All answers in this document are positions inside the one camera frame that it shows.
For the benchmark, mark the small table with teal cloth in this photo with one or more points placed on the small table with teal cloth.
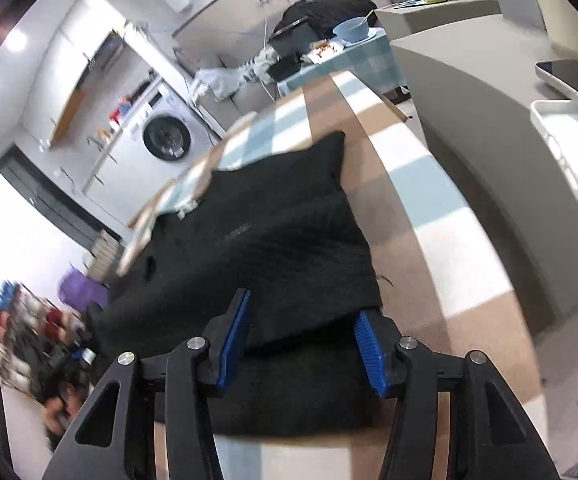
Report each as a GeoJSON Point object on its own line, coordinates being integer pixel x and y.
{"type": "Point", "coordinates": [359, 65]}

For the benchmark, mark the black knit sweater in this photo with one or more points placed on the black knit sweater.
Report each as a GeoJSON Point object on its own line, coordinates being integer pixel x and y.
{"type": "Point", "coordinates": [279, 240]}

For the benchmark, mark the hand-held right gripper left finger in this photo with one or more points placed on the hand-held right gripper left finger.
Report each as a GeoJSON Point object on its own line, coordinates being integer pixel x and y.
{"type": "Point", "coordinates": [234, 335]}

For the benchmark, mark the shoe rack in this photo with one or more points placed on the shoe rack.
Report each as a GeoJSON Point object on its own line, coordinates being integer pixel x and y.
{"type": "Point", "coordinates": [29, 335]}

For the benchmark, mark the white wall cabinet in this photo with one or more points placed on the white wall cabinet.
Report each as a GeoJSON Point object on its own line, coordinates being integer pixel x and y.
{"type": "Point", "coordinates": [69, 75]}

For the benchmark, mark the white base cabinet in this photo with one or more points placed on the white base cabinet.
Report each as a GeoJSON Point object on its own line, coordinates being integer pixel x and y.
{"type": "Point", "coordinates": [119, 175]}

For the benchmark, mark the small beige coffee table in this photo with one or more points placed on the small beige coffee table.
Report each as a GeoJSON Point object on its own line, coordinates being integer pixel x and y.
{"type": "Point", "coordinates": [434, 15]}

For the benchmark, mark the purple bag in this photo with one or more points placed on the purple bag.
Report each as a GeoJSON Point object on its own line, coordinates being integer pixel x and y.
{"type": "Point", "coordinates": [84, 290]}

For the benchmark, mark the black basket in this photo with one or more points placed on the black basket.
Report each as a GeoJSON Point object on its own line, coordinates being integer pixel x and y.
{"type": "Point", "coordinates": [286, 67]}

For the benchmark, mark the blue bowl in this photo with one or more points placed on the blue bowl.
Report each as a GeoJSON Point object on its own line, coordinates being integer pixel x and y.
{"type": "Point", "coordinates": [350, 30]}

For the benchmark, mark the wicker basket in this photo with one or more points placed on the wicker basket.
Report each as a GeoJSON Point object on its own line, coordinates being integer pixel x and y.
{"type": "Point", "coordinates": [103, 255]}

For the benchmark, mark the light blue cloth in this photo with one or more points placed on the light blue cloth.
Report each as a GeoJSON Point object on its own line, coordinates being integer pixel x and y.
{"type": "Point", "coordinates": [219, 80]}

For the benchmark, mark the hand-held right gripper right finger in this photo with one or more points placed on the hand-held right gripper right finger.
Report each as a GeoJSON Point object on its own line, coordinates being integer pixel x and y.
{"type": "Point", "coordinates": [369, 355]}

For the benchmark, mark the checkered tablecloth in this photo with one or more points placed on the checkered tablecloth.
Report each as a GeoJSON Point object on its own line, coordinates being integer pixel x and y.
{"type": "Point", "coordinates": [419, 240]}

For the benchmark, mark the food tray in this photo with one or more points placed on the food tray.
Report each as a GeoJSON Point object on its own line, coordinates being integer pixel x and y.
{"type": "Point", "coordinates": [324, 50]}

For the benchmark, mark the white tray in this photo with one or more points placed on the white tray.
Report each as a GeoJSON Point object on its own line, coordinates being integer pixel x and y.
{"type": "Point", "coordinates": [569, 145]}

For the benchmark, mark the long beige coffee table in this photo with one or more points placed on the long beige coffee table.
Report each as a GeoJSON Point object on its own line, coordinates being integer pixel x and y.
{"type": "Point", "coordinates": [494, 135]}

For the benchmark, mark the white washing machine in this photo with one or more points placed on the white washing machine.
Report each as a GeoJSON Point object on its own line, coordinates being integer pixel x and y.
{"type": "Point", "coordinates": [169, 137]}

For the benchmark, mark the black bag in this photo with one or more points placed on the black bag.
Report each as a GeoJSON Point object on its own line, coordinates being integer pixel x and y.
{"type": "Point", "coordinates": [329, 7]}

